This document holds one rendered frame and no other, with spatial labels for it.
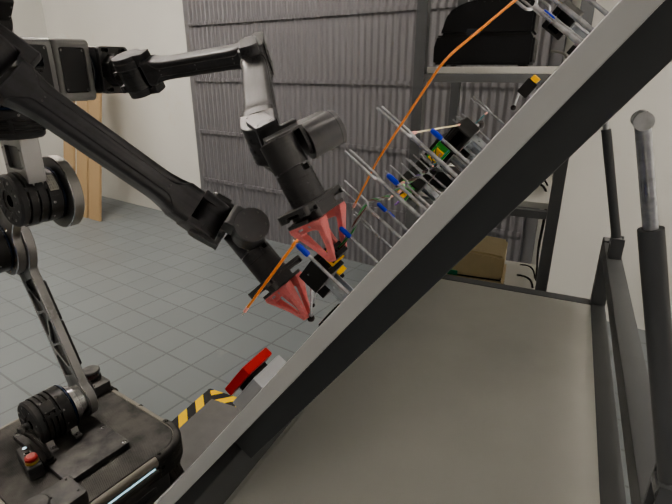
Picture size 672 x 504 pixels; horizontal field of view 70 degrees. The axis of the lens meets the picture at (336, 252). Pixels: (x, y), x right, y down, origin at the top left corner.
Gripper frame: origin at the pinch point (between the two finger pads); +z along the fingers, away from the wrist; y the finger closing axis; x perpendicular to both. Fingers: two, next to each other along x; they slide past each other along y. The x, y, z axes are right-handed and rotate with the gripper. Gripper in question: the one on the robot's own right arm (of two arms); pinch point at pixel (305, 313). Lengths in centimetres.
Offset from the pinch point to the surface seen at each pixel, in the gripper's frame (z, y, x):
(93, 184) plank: -207, 210, 373
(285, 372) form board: 0.3, -29.1, -26.0
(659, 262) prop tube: 14, -10, -54
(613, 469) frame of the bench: 55, 14, -21
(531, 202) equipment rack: 23, 95, -7
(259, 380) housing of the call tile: 0.2, -26.8, -17.7
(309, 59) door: -124, 261, 119
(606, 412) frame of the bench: 55, 30, -18
